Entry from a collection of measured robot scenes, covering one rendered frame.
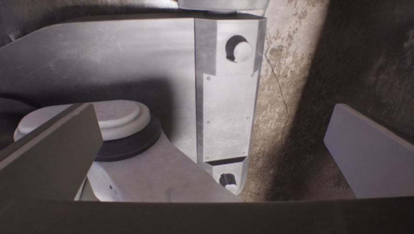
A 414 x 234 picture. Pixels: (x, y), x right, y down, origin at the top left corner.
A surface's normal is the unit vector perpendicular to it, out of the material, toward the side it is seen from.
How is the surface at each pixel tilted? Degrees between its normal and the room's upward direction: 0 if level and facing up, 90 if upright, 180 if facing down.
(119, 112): 90
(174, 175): 90
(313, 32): 0
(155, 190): 90
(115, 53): 0
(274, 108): 0
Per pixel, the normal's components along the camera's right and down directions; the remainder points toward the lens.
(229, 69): 0.21, 0.49
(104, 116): 0.00, -0.86
